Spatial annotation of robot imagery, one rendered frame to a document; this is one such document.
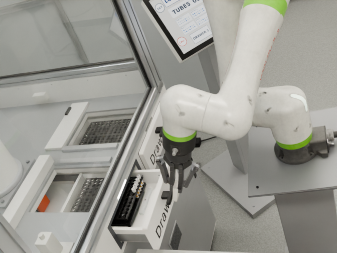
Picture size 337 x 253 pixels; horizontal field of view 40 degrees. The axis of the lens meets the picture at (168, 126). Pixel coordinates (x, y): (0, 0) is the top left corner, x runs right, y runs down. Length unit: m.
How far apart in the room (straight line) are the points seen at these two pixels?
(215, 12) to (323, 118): 0.59
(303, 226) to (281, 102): 0.55
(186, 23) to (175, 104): 0.91
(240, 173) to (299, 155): 1.11
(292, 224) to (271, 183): 0.28
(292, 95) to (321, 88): 1.73
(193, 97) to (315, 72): 2.28
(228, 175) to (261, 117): 1.22
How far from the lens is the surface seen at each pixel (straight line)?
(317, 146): 1.61
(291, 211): 1.76
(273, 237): 2.42
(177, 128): 1.18
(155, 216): 1.44
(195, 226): 2.16
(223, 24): 1.44
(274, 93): 1.51
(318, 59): 3.49
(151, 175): 1.61
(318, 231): 1.85
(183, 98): 1.14
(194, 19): 2.03
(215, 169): 2.75
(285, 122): 1.49
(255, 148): 1.70
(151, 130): 1.70
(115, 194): 1.47
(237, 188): 2.61
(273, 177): 1.60
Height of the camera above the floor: 1.93
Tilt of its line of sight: 37 degrees down
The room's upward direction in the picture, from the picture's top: 22 degrees counter-clockwise
